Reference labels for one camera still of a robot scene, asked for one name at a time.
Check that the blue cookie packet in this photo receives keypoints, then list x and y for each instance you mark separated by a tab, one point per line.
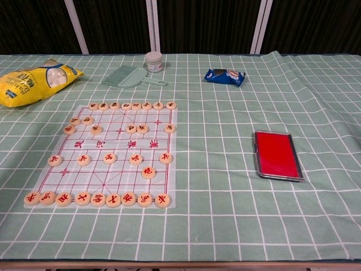
222	76

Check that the mint green mini dustpan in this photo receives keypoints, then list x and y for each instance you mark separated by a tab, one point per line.
135	77

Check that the small white jar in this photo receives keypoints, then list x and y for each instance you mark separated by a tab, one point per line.
154	63

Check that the white xiangqi board sheet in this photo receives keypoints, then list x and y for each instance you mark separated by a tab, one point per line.
112	178

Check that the green checked tablecloth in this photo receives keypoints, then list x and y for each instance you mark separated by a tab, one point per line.
225	211

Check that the mint green mini brush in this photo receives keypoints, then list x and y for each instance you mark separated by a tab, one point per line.
114	76

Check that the red ink pad case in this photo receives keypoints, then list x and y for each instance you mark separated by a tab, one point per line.
279	155

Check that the black partition panel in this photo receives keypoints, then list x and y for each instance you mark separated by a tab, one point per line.
112	25
316	25
28	25
208	25

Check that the yellow candy bag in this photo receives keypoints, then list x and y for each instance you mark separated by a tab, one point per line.
22	90

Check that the white partition frame post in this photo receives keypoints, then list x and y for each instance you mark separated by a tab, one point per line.
154	28
76	26
260	26

